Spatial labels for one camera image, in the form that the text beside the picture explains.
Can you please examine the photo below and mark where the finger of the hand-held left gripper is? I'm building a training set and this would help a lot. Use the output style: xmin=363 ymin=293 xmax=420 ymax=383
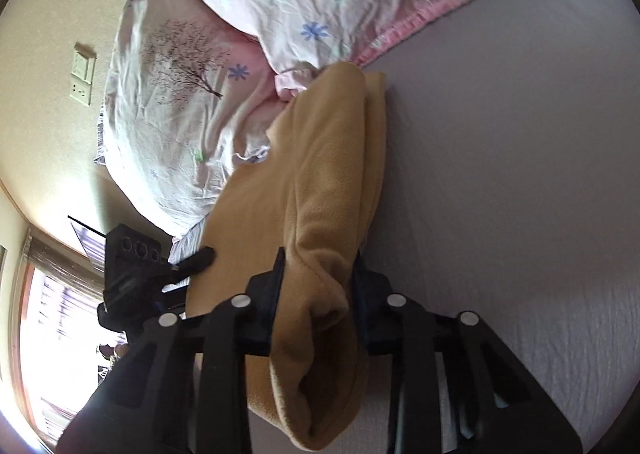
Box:
xmin=162 ymin=246 xmax=217 ymax=292

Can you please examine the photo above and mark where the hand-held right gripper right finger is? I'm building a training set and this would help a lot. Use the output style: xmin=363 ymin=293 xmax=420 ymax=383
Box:
xmin=351 ymin=254 xmax=586 ymax=454

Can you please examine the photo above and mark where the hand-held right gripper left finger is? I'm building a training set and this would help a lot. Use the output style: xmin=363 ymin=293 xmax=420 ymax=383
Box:
xmin=54 ymin=247 xmax=287 ymax=454

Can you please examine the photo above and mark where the tan fleece garment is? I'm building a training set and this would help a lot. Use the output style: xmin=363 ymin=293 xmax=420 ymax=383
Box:
xmin=185 ymin=61 xmax=388 ymax=452

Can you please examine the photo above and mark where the window with curtain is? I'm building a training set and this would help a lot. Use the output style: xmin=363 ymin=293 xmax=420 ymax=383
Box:
xmin=0 ymin=226 xmax=126 ymax=450

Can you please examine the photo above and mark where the white tree print pillow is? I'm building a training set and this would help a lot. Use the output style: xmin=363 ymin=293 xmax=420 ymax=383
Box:
xmin=94 ymin=0 xmax=301 ymax=242

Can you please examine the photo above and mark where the grey bed sheet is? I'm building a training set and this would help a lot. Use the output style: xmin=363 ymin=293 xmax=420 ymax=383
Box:
xmin=320 ymin=0 xmax=640 ymax=454

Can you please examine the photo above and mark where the white wall socket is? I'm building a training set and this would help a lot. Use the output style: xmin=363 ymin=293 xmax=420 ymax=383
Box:
xmin=69 ymin=80 xmax=92 ymax=107

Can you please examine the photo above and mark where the white wall switch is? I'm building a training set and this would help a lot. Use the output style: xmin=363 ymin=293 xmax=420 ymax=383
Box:
xmin=71 ymin=42 xmax=97 ymax=84

